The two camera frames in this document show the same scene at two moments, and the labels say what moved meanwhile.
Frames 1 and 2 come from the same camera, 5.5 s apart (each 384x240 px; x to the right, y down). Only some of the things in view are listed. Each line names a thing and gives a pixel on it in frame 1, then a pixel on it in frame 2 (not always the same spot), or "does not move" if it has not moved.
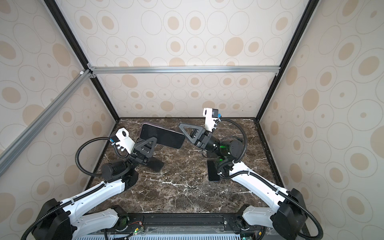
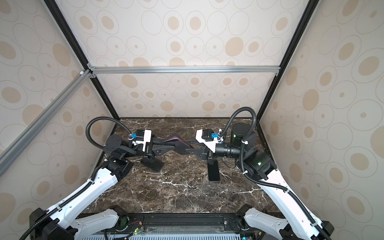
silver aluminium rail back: x=184 y=69 does not move
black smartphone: x=212 y=171 does not move
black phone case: x=155 y=163 does not move
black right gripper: x=200 y=138 to x=204 y=155
